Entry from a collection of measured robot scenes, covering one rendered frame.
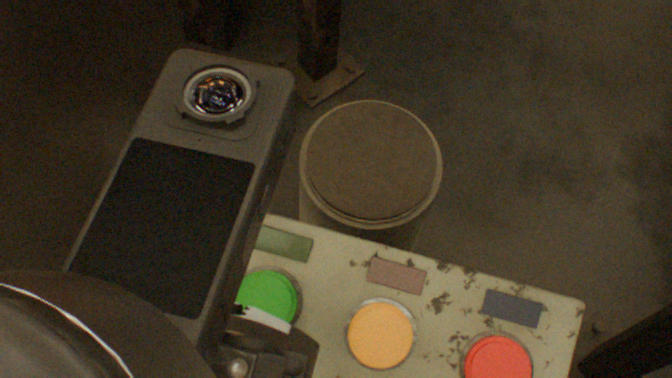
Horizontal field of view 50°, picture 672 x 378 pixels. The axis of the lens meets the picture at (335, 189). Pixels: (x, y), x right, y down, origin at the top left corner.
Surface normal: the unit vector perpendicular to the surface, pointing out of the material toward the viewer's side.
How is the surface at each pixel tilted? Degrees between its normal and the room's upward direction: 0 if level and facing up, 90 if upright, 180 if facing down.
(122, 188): 8
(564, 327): 20
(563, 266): 0
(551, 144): 0
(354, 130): 0
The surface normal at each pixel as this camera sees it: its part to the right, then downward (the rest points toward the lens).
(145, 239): 0.03, -0.54
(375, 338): -0.05, -0.09
